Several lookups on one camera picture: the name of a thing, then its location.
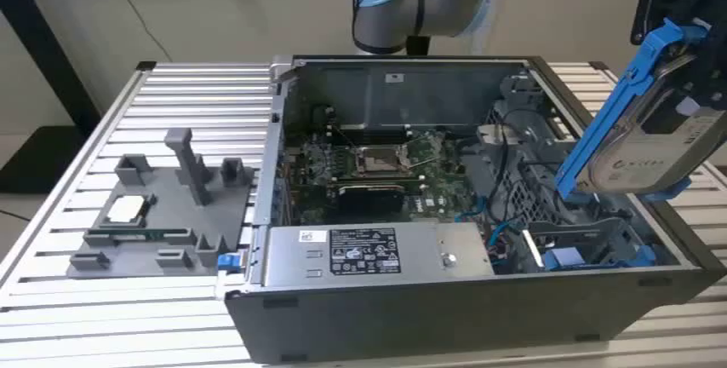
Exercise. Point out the silver CPU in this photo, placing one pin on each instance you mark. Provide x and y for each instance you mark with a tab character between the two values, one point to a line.
127	209

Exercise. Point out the grey metal disk bay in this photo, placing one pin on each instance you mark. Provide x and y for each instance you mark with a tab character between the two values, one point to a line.
526	197

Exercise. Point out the CPU socket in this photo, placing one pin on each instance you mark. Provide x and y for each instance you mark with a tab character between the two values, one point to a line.
379	160

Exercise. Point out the thin locking lever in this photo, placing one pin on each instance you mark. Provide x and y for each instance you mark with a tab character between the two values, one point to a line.
346	134

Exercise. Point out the silver power supply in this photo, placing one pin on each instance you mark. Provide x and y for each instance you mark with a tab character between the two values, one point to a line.
375	253

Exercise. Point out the green motherboard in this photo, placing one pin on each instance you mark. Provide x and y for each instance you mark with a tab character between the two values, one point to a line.
438	197

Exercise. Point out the green RAM stick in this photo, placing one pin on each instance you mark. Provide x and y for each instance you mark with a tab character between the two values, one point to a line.
144	236

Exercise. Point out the blue case latch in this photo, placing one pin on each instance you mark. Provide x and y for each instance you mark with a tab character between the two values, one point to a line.
228	262

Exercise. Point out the black graphics card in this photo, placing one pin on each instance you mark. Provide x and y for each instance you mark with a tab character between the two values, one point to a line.
372	202

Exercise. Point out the white case sticker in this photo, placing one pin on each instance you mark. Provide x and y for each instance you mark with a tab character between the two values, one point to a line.
394	77

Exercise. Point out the hard disk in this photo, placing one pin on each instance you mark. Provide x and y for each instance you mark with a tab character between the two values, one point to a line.
625	159

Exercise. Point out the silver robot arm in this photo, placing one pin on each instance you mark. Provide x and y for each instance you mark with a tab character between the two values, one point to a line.
392	23

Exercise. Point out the black monitor stand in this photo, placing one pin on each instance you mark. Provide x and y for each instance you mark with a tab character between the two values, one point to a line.
34	44

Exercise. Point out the grey parts rack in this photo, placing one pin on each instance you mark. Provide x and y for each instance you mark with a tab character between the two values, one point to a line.
164	214

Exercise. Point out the black open PC case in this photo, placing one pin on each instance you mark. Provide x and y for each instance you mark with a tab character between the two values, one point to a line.
431	321

